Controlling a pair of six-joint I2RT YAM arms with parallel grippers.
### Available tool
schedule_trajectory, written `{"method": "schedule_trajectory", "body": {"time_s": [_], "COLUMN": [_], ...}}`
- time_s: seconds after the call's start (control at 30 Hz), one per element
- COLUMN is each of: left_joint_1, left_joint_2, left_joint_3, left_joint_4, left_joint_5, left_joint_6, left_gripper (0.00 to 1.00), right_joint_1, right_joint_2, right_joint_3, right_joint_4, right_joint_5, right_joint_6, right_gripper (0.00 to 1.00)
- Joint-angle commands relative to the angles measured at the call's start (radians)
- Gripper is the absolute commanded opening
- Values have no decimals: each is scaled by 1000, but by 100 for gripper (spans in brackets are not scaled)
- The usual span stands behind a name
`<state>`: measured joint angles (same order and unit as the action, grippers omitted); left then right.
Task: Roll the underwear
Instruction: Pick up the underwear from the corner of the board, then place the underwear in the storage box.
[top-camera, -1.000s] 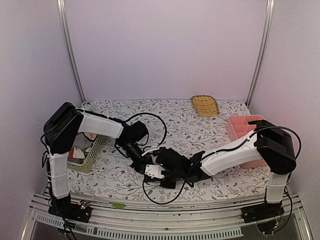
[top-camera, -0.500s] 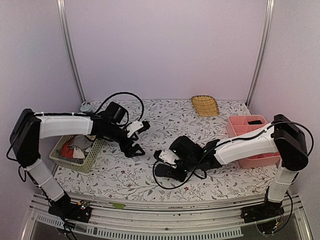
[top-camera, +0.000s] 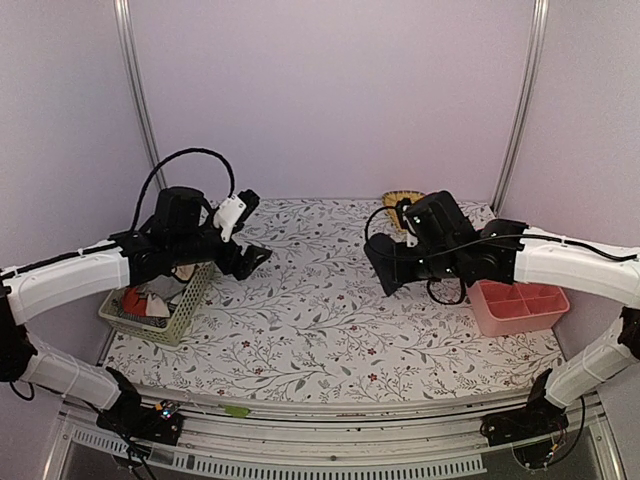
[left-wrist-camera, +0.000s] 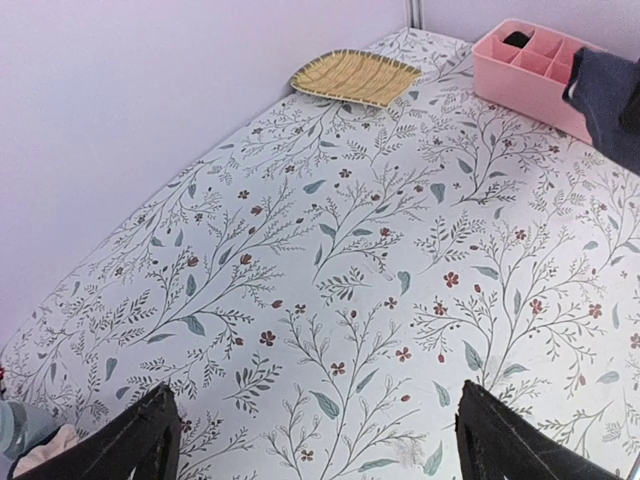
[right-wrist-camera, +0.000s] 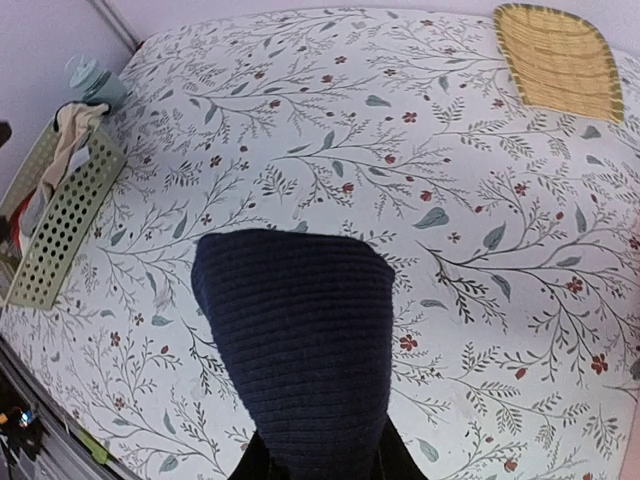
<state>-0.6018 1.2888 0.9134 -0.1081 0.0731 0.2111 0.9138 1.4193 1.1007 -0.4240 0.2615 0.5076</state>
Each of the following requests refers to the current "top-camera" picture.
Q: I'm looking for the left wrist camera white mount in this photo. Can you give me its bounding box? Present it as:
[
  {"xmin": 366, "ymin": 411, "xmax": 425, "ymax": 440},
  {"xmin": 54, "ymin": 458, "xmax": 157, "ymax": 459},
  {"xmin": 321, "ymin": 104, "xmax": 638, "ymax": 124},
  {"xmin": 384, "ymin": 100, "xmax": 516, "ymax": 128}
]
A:
[{"xmin": 213, "ymin": 189, "xmax": 260, "ymax": 243}]

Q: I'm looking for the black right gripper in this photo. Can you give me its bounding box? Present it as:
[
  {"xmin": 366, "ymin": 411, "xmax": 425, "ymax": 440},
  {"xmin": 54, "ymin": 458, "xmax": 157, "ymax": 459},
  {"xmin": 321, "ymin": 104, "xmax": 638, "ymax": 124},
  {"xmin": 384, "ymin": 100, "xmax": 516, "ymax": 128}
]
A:
[{"xmin": 386, "ymin": 240, "xmax": 465, "ymax": 281}]

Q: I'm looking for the pink divided organizer box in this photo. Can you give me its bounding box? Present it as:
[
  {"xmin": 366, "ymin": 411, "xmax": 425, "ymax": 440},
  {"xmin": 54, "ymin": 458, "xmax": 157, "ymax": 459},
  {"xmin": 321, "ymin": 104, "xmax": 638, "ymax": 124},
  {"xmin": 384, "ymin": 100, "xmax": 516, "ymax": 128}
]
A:
[{"xmin": 467, "ymin": 280, "xmax": 570, "ymax": 337}]

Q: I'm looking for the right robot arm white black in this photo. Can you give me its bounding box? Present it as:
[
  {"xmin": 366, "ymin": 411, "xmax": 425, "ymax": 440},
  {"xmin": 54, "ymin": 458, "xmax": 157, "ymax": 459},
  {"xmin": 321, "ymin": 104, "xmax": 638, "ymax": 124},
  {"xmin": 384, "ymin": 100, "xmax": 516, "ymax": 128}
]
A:
[{"xmin": 406, "ymin": 218, "xmax": 639, "ymax": 436}]

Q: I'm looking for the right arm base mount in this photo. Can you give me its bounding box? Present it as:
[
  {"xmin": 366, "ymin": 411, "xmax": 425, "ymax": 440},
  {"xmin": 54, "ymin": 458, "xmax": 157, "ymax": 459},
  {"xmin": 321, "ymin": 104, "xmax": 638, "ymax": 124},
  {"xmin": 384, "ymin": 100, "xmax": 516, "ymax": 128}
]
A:
[{"xmin": 479, "ymin": 400, "xmax": 569, "ymax": 446}]

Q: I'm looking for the right aluminium frame post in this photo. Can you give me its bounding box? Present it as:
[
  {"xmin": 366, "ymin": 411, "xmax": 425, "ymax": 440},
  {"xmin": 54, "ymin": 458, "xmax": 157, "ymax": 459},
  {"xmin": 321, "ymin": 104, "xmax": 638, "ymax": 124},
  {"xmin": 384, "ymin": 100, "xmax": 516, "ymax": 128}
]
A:
[{"xmin": 491, "ymin": 0, "xmax": 549, "ymax": 215}]

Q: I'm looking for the right black camera cable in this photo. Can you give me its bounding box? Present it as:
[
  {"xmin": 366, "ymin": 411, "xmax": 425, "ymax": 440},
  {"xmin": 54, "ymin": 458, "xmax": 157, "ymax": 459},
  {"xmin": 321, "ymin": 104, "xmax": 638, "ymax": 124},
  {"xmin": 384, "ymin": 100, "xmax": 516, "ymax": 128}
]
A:
[{"xmin": 363, "ymin": 199, "xmax": 471, "ymax": 306}]

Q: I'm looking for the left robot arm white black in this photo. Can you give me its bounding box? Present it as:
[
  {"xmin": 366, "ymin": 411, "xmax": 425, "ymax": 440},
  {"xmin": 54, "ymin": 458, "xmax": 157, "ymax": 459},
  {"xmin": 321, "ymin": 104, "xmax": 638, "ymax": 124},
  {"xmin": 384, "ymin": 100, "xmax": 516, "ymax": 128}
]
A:
[{"xmin": 1, "ymin": 227, "xmax": 272, "ymax": 434}]

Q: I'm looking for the green tape piece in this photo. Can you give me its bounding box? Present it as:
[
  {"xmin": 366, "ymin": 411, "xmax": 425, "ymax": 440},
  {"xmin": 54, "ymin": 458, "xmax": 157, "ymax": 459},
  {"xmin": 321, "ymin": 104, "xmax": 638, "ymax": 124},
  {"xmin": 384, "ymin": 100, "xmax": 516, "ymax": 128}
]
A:
[{"xmin": 222, "ymin": 405, "xmax": 251, "ymax": 418}]

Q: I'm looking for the aluminium front rail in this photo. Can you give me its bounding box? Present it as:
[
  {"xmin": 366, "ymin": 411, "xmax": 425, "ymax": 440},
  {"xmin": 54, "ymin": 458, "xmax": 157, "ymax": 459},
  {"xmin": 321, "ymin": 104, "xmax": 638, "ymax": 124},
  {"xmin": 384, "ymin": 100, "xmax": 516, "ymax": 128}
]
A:
[{"xmin": 43, "ymin": 391, "xmax": 626, "ymax": 479}]

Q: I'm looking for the beige garment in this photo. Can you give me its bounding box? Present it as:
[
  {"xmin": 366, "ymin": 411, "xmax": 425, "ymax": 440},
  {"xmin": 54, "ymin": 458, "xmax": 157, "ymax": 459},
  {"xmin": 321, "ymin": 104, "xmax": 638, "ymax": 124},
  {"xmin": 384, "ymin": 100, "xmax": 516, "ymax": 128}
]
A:
[{"xmin": 172, "ymin": 264, "xmax": 199, "ymax": 283}]

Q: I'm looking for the yellow woven bamboo tray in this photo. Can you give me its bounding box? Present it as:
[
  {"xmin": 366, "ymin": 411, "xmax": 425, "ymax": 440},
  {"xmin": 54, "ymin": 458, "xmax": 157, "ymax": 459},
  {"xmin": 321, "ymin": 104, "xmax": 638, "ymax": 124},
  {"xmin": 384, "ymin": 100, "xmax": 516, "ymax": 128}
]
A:
[{"xmin": 382, "ymin": 190, "xmax": 426, "ymax": 233}]

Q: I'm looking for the aluminium frame post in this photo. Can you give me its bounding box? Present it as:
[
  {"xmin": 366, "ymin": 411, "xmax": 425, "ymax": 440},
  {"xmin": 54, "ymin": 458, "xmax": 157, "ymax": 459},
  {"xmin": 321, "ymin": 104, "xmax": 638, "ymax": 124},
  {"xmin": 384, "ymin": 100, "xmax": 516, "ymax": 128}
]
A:
[
  {"xmin": 491, "ymin": 0, "xmax": 549, "ymax": 215},
  {"xmin": 113, "ymin": 0, "xmax": 160, "ymax": 169}
]

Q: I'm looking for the cream perforated laundry basket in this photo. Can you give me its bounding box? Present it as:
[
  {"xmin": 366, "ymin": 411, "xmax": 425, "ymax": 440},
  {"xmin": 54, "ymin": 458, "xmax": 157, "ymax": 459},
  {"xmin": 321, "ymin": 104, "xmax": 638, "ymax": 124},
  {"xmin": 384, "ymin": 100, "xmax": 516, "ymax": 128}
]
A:
[{"xmin": 98, "ymin": 263, "xmax": 214, "ymax": 346}]

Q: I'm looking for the left aluminium frame post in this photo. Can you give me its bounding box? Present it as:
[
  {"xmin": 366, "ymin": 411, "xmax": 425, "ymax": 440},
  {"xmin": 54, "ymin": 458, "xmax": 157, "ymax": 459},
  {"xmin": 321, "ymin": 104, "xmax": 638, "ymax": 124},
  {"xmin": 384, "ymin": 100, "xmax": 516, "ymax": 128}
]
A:
[{"xmin": 113, "ymin": 0, "xmax": 160, "ymax": 169}]

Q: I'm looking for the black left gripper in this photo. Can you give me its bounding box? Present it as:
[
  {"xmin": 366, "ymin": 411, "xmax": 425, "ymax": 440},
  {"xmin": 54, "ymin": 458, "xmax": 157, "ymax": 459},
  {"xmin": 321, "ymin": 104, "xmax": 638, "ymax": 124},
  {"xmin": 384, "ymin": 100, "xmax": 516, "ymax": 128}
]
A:
[{"xmin": 170, "ymin": 213, "xmax": 272, "ymax": 279}]

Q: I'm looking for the navy underwear with cream waistband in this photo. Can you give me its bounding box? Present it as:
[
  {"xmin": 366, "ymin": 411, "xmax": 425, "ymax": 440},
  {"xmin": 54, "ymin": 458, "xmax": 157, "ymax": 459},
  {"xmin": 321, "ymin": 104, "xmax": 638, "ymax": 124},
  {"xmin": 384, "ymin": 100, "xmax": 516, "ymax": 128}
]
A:
[{"xmin": 364, "ymin": 233, "xmax": 419, "ymax": 296}]

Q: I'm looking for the left black braided cable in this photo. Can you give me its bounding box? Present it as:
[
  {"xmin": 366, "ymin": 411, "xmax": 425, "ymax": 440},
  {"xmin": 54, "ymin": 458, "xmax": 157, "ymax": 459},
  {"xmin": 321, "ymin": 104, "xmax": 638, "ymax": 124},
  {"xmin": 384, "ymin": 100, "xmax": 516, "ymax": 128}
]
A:
[{"xmin": 130, "ymin": 147, "xmax": 237, "ymax": 231}]

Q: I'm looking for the floral tablecloth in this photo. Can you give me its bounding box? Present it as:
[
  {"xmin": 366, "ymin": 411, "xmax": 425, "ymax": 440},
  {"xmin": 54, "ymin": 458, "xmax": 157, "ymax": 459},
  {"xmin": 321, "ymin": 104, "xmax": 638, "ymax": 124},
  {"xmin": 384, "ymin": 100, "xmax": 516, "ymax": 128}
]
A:
[{"xmin": 105, "ymin": 199, "xmax": 563, "ymax": 404}]

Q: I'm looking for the red garment in basket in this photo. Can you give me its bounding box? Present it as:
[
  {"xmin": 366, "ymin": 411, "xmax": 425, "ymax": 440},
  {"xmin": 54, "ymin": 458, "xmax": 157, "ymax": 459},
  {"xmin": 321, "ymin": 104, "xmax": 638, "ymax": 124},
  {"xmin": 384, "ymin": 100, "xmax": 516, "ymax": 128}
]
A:
[{"xmin": 121, "ymin": 288, "xmax": 148, "ymax": 317}]

